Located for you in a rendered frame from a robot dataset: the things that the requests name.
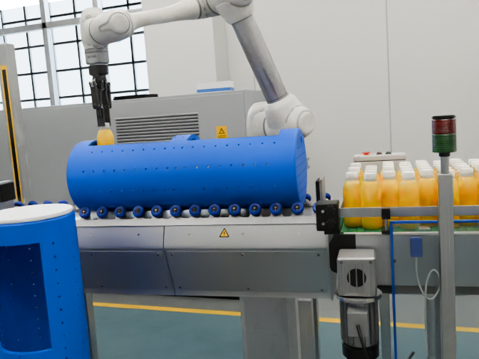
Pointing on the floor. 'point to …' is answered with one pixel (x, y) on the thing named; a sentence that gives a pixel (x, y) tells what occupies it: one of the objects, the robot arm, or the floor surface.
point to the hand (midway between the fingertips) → (103, 117)
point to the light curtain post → (14, 124)
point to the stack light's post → (447, 265)
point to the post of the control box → (385, 327)
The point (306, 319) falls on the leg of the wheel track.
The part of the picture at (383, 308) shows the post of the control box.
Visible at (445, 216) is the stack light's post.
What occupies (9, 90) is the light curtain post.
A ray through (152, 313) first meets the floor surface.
